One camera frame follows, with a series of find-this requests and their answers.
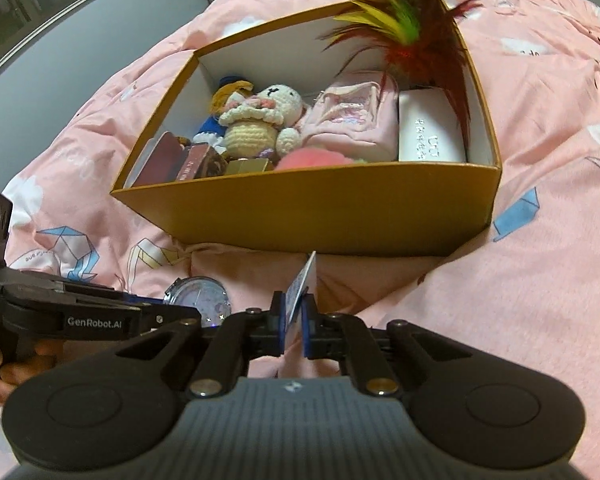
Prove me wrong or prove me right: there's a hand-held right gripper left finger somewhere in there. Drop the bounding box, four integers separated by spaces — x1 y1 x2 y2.
111 292 288 401

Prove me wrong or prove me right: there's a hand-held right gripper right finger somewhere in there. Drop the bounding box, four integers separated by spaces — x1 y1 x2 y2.
301 294 481 399

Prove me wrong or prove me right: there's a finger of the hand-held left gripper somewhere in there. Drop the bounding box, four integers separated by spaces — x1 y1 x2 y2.
140 306 202 334
115 292 173 308

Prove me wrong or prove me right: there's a white and blue card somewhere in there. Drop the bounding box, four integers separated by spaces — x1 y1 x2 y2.
284 251 318 333

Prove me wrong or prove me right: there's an orange cardboard box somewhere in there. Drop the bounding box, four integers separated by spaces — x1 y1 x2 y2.
109 0 503 257

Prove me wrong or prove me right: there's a pink fluffy ball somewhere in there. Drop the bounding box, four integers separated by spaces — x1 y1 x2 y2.
275 149 361 171

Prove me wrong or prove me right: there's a colourful feather toy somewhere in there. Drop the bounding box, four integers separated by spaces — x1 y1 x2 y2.
320 0 496 141

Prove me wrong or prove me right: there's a person's left hand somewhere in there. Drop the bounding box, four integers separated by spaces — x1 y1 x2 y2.
0 332 57 406

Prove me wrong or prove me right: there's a reddish flat box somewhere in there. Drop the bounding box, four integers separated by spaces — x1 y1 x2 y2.
129 131 186 187

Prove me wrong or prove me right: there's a brown box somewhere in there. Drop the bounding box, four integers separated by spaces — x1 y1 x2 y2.
175 144 228 181

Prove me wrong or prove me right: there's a gold box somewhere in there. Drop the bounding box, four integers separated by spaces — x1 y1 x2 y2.
224 157 276 176

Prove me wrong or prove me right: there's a cream crochet bear doll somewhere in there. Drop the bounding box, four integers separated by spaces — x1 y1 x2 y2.
217 84 311 153

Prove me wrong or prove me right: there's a pink pouch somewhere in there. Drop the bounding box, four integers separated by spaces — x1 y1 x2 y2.
300 71 400 162

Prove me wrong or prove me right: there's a blue doll with yellow hair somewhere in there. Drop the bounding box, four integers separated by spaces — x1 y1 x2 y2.
192 76 256 148

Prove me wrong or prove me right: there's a white case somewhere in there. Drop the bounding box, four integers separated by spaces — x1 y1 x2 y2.
397 87 468 163

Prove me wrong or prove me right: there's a pink printed blanket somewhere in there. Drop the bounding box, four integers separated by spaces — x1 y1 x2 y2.
0 0 600 480

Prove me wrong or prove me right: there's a window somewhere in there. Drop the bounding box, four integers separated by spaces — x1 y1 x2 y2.
0 0 166 88

